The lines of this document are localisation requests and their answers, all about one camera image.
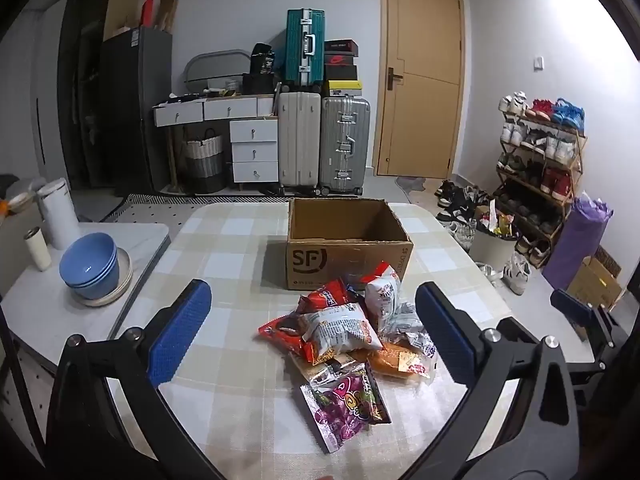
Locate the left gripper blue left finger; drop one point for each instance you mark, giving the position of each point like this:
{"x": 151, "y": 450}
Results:
{"x": 173, "y": 329}

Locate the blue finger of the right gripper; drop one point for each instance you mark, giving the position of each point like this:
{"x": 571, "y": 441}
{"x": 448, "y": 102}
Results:
{"x": 573, "y": 309}

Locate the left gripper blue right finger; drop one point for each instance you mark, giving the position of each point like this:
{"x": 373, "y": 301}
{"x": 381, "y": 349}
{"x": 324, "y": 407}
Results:
{"x": 455, "y": 335}

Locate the orange bread pack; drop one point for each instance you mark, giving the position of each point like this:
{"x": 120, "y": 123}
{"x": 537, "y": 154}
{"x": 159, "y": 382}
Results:
{"x": 398, "y": 362}

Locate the red oreo cookie pack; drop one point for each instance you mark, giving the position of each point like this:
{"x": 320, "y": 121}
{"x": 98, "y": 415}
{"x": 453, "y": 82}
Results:
{"x": 294, "y": 333}

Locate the white chips bag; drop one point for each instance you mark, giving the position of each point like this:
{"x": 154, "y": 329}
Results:
{"x": 336, "y": 330}

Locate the clear cracker pack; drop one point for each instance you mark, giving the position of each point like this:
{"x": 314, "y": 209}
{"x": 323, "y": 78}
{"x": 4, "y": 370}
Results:
{"x": 325, "y": 372}

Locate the red puffed snack bag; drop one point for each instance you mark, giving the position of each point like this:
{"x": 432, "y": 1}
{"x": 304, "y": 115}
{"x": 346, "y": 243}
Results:
{"x": 332, "y": 294}

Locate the purple grape candy bag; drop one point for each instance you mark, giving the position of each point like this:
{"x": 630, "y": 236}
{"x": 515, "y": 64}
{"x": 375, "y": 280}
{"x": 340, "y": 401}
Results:
{"x": 350, "y": 404}

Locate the white red noodle snack bag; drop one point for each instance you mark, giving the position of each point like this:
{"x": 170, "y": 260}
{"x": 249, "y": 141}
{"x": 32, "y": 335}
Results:
{"x": 382, "y": 293}

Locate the small cardboard box on floor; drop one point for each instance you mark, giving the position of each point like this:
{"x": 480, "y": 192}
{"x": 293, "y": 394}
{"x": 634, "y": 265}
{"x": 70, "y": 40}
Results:
{"x": 596, "y": 281}

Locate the beige plate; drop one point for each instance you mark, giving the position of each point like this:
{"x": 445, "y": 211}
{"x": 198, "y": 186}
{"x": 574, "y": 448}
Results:
{"x": 110, "y": 287}

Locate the white trash bin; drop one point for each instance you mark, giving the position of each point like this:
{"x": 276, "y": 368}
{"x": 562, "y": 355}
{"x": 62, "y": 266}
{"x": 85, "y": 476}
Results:
{"x": 492, "y": 249}

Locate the checkered tablecloth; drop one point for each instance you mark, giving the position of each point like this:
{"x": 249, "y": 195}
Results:
{"x": 237, "y": 394}

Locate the white side table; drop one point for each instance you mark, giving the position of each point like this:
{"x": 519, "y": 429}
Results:
{"x": 41, "y": 313}

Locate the blue bowls stack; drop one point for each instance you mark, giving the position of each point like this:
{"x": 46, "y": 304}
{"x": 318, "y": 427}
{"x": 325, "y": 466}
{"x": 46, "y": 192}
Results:
{"x": 87, "y": 260}

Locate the patterned floor rug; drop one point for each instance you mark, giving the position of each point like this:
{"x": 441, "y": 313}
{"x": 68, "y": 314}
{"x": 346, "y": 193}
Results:
{"x": 176, "y": 209}

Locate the white kettle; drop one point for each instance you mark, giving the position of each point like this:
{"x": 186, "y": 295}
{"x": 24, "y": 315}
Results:
{"x": 59, "y": 213}

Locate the woven laundry basket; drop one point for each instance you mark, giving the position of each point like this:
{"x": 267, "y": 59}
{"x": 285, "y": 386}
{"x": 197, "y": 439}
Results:
{"x": 205, "y": 164}

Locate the SF cardboard box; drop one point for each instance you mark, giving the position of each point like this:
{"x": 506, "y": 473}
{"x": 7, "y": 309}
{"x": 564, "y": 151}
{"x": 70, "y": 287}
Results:
{"x": 345, "y": 238}

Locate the shoe rack with shoes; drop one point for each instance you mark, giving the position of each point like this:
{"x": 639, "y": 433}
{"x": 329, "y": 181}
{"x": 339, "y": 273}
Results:
{"x": 540, "y": 167}

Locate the white cup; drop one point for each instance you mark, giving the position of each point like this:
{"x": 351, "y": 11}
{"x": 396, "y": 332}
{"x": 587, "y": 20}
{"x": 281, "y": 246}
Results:
{"x": 38, "y": 248}

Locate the white drawer desk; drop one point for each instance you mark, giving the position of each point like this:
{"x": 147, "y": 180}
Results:
{"x": 247, "y": 124}

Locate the beige suitcase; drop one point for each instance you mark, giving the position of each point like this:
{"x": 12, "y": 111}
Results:
{"x": 299, "y": 117}

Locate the silver suitcase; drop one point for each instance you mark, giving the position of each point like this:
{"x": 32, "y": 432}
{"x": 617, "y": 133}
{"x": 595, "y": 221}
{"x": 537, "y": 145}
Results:
{"x": 344, "y": 135}

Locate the wooden door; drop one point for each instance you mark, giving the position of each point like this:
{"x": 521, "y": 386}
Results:
{"x": 420, "y": 95}

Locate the grey oval mirror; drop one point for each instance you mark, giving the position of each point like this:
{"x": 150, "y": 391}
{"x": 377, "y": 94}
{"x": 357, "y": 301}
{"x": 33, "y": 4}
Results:
{"x": 214, "y": 71}

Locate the dark refrigerator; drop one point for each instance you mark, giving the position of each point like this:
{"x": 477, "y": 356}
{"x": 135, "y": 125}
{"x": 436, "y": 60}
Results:
{"x": 136, "y": 76}

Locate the stacked shoe boxes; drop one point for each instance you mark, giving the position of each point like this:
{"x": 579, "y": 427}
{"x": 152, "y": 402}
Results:
{"x": 340, "y": 68}

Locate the teal suitcase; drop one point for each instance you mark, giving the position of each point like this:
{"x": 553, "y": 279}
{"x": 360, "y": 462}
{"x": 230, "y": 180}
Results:
{"x": 304, "y": 47}

